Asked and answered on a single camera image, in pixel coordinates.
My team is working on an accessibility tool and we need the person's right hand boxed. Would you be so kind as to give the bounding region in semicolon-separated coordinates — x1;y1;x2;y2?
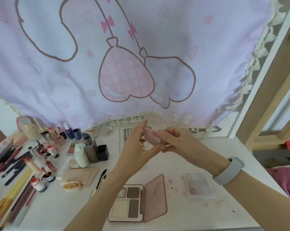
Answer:
152;127;232;177

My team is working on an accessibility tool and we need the person's left hand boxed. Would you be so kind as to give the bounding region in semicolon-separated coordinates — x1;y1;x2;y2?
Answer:
114;119;166;181

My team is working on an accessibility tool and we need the paper instruction sheet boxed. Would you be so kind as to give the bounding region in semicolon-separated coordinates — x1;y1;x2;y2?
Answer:
120;125;151;155

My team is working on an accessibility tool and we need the black square foundation cap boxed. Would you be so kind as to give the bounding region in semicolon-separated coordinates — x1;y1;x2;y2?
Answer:
96;145;110;162

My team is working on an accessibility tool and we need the clear eyeshadow compact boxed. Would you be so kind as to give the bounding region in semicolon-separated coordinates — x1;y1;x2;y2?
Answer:
182;172;217;199

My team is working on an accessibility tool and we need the dark foundation box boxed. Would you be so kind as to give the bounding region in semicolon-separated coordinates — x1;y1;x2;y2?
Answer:
82;133;100;164

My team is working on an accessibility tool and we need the pink four-pan eyeshadow palette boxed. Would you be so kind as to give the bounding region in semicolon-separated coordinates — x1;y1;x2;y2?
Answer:
108;174;168;223

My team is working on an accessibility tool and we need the white oval compact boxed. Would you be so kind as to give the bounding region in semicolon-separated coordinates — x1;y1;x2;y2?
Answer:
74;142;90;168

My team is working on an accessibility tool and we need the gold clear compact cap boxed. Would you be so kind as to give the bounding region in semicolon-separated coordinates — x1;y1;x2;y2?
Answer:
68;157;82;169

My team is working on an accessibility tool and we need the navy lipstick cap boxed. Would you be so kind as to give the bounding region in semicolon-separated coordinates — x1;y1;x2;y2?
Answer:
72;128;83;141

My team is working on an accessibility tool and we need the small red blush palette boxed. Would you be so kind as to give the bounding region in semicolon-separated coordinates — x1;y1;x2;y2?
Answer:
66;142;76;157

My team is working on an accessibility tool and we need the peach foundation tube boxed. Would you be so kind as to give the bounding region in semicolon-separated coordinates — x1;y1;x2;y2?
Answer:
63;181;84;193

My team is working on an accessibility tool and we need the navy lipstick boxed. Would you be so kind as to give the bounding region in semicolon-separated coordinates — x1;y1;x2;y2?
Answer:
63;122;75;140

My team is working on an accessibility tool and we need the small black white bottle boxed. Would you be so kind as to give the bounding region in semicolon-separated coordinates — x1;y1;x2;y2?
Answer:
46;145;60;159

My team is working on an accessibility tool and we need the brown lip gloss wand cap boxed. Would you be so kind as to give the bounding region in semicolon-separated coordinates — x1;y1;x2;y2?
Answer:
45;160;58;174

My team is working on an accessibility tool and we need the silver pink lipstick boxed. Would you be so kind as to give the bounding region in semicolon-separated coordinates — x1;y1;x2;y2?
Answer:
44;133;55;146

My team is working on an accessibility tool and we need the black foundation bottle cap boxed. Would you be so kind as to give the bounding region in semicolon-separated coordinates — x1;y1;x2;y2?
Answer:
33;117;50;140

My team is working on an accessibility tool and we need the small brown bottle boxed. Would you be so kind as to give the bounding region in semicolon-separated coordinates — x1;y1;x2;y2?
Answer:
29;177;49;193

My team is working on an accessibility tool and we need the beige foundation bottle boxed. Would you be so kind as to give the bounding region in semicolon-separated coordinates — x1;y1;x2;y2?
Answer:
23;124;42;142

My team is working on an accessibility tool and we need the pink cushion compact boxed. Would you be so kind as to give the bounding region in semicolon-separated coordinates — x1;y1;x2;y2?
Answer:
5;115;35;146

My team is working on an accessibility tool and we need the dark grey palette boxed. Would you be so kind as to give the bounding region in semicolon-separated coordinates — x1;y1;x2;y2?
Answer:
0;139;15;174

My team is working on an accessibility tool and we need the person's left forearm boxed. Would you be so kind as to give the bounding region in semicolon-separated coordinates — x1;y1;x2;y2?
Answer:
63;172;145;231

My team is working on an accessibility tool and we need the person's right forearm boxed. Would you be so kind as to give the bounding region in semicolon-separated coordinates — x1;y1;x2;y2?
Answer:
223;169;290;231

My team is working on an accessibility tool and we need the white table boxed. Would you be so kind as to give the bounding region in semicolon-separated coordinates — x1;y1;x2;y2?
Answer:
0;122;290;231

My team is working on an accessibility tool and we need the white smartwatch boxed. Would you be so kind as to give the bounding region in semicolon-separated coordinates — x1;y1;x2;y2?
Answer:
212;157;245;186

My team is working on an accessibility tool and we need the magenta bed sheet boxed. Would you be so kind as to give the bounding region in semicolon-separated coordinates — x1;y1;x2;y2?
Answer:
266;166;290;203

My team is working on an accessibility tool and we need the lilac cartoon cloth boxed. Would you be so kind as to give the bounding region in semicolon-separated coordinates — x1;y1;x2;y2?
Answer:
0;0;289;134

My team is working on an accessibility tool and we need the wooden bed frame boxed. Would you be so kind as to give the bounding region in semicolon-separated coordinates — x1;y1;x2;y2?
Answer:
236;26;290;152

